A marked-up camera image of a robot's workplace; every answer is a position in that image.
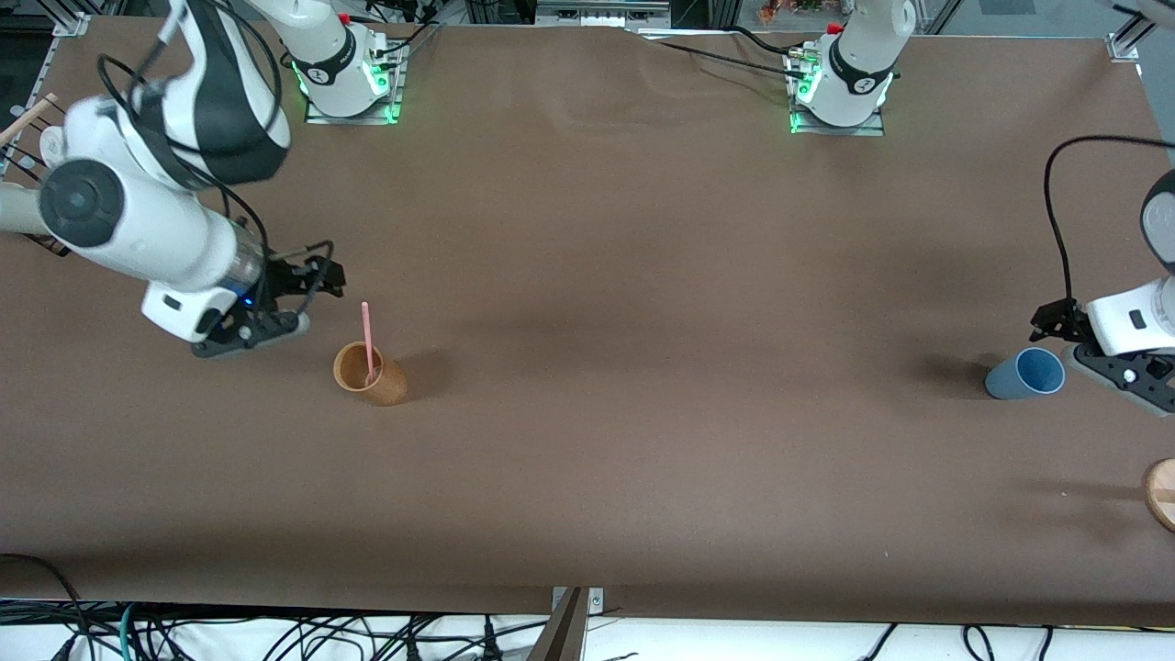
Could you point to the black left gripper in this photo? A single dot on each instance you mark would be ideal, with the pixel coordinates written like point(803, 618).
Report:
point(1056, 318)

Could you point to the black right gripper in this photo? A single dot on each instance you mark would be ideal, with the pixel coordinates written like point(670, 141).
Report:
point(285, 275)

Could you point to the blue cup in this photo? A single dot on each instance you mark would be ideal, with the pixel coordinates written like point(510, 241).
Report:
point(1023, 376)

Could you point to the pink straw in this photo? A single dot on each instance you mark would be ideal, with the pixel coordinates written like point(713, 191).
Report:
point(368, 340)

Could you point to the brown wooden cup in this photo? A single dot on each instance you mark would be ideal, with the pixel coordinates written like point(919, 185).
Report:
point(386, 386)

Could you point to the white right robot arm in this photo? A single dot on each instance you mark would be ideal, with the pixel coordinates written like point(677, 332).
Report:
point(138, 229)

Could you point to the white cup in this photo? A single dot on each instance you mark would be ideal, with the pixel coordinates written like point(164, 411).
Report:
point(50, 147)
point(16, 209)

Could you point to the round wooden disc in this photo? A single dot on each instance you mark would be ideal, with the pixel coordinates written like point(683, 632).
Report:
point(1162, 496)

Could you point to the wooden stick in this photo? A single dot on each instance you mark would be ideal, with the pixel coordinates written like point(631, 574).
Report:
point(27, 117)

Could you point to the grey equipment box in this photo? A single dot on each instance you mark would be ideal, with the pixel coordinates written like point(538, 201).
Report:
point(601, 11)

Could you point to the colourful background object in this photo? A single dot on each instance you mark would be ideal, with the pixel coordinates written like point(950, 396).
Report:
point(789, 9)

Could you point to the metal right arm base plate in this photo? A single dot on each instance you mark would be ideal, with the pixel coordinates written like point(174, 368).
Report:
point(390, 101)

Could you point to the metal table corner bracket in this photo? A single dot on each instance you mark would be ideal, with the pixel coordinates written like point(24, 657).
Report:
point(1124, 46)
point(72, 24)

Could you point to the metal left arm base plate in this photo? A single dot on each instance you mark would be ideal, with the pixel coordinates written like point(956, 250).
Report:
point(826, 129)

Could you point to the small metal table bracket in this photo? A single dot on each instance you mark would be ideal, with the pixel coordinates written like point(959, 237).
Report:
point(597, 601)

